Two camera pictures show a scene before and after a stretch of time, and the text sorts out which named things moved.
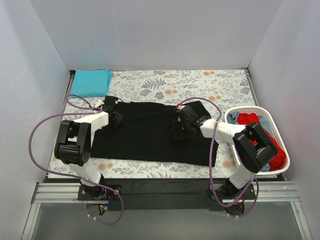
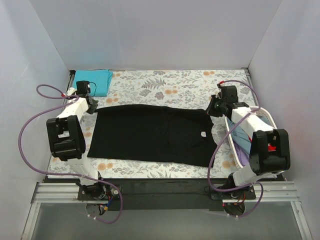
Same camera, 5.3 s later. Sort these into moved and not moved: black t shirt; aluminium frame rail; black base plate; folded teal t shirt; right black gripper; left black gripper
Moved: right black gripper; left black gripper
Not moved: aluminium frame rail; folded teal t shirt; black t shirt; black base plate
